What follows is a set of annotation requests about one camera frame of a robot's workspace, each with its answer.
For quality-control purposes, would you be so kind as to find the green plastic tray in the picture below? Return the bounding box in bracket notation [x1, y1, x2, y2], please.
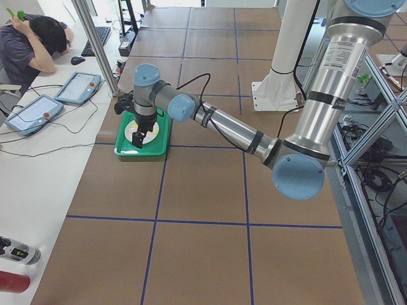
[114, 110, 170, 159]

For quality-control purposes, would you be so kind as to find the aluminium frame post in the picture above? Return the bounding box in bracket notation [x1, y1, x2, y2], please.
[72, 0, 120, 97]

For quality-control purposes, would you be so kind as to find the far blue teach pendant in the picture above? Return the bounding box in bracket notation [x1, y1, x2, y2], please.
[55, 72, 101, 105]

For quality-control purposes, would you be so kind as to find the white camera pillar mount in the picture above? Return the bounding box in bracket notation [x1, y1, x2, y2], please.
[252, 1, 319, 111]

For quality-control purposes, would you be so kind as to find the green phone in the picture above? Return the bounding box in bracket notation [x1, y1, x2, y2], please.
[6, 8, 25, 21]

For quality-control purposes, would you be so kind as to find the black computer mouse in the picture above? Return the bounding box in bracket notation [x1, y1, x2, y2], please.
[71, 56, 86, 65]

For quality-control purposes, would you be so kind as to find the white round plate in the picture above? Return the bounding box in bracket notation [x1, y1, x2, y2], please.
[125, 120, 159, 144]

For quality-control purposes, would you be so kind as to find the red bottle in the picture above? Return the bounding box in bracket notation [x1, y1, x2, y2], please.
[0, 271, 31, 294]

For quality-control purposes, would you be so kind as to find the seated person dark shirt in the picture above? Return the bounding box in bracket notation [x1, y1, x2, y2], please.
[1, 14, 73, 94]

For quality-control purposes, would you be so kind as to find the black keyboard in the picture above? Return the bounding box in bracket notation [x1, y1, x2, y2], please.
[81, 26, 112, 57]

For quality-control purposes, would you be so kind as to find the near blue teach pendant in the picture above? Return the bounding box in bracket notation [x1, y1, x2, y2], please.
[5, 95, 64, 136]

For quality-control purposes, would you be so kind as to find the blue teach pendant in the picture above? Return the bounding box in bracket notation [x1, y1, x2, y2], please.
[5, 95, 64, 136]
[55, 72, 101, 105]

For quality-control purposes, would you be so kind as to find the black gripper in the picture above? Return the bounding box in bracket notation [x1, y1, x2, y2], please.
[132, 112, 156, 149]

